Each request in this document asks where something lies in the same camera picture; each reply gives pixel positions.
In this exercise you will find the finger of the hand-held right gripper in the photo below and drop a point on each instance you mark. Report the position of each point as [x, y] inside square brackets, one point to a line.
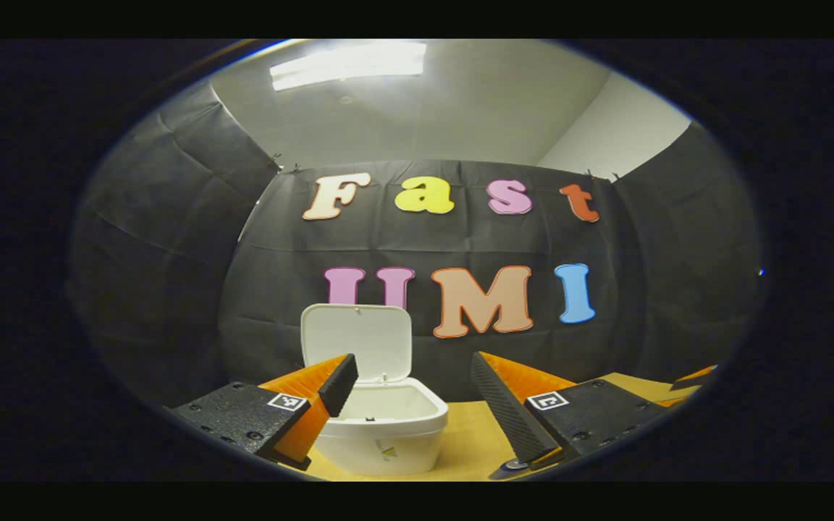
[692, 379]

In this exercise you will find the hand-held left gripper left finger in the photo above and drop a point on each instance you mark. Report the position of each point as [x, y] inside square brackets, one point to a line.
[339, 383]

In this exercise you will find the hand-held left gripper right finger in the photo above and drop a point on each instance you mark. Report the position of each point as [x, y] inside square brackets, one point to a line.
[507, 412]

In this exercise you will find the white desktop garbage bin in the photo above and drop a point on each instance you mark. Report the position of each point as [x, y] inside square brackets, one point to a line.
[388, 427]

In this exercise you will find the black backdrop cloth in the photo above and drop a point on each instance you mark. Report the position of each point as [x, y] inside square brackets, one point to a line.
[460, 239]

